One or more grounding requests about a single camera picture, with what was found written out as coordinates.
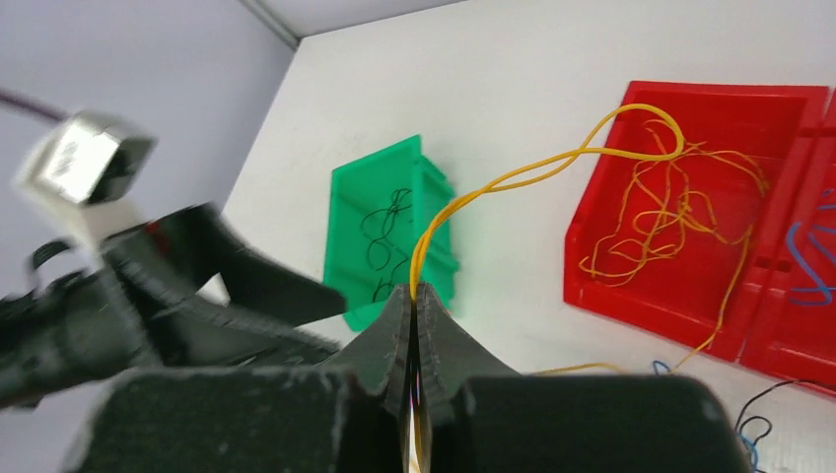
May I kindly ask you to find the green plastic bin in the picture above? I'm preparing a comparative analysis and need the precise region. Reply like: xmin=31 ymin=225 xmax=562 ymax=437
xmin=323 ymin=135 xmax=455 ymax=332

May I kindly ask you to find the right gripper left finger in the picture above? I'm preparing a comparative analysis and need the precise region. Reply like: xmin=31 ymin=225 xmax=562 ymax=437
xmin=323 ymin=284 xmax=412 ymax=472

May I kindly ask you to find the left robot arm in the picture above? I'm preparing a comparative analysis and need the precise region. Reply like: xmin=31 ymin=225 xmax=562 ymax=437
xmin=1 ymin=204 xmax=346 ymax=407

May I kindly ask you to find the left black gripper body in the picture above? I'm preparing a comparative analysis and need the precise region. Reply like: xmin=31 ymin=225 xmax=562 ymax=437
xmin=85 ymin=222 xmax=276 ymax=373

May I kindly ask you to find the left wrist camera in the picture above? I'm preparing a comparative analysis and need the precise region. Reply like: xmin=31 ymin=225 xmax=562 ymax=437
xmin=14 ymin=109 xmax=158 ymax=253

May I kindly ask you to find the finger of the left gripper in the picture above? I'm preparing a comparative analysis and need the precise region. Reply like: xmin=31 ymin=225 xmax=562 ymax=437
xmin=175 ymin=306 xmax=339 ymax=367
xmin=153 ymin=203 xmax=346 ymax=326

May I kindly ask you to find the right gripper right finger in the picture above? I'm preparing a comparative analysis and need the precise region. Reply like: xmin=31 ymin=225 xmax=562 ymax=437
xmin=413 ymin=283 xmax=518 ymax=472

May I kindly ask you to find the wire bundle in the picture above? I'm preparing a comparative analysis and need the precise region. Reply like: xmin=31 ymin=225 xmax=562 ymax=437
xmin=531 ymin=362 xmax=836 ymax=473

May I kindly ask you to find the red double plastic bin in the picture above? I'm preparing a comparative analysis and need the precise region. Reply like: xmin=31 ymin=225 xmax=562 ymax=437
xmin=563 ymin=81 xmax=835 ymax=393

